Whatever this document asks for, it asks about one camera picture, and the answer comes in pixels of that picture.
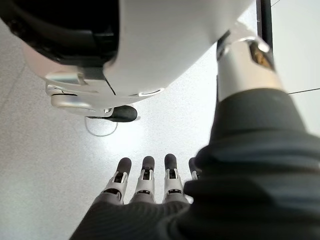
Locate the right black robot foot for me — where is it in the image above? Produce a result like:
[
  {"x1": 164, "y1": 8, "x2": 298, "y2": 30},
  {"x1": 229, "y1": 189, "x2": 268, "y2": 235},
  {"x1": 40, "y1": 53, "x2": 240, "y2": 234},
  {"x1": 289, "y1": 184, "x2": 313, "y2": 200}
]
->
[{"x1": 86, "y1": 104, "x2": 139, "y2": 124}]

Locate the thin floor cable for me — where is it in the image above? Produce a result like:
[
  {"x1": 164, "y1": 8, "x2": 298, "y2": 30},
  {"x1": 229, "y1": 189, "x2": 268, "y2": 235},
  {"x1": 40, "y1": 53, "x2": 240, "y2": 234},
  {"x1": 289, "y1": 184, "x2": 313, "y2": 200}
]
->
[{"x1": 84, "y1": 116, "x2": 119, "y2": 138}]

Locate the dark cabinet toe kick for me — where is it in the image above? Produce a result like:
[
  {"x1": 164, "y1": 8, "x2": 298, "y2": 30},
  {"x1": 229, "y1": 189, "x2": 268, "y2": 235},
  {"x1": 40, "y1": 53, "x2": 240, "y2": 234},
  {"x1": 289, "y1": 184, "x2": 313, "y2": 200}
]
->
[{"x1": 255, "y1": 0, "x2": 274, "y2": 73}]

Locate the white glossy cabinet door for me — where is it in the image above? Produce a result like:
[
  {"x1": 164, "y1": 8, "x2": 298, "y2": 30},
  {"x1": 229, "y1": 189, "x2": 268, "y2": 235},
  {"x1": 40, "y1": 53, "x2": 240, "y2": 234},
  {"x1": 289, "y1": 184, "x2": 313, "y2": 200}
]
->
[{"x1": 271, "y1": 0, "x2": 320, "y2": 95}]

